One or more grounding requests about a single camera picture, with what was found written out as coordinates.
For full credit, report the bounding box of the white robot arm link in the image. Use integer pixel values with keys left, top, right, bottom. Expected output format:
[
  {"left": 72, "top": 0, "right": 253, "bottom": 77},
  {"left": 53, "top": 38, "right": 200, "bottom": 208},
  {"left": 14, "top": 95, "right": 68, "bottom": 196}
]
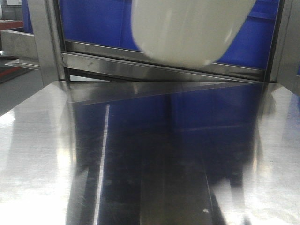
[{"left": 131, "top": 0, "right": 255, "bottom": 68}]

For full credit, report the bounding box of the stainless steel shelf rack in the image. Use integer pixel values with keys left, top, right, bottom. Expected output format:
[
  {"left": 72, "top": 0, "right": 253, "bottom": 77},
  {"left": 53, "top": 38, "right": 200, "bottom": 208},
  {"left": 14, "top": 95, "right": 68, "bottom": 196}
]
[{"left": 0, "top": 0, "right": 300, "bottom": 225}]

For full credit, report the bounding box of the large blue bin upper shelf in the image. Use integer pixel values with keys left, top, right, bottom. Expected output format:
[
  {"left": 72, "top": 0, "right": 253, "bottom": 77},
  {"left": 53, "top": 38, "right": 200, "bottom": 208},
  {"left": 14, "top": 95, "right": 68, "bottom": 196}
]
[{"left": 60, "top": 0, "right": 279, "bottom": 69}]

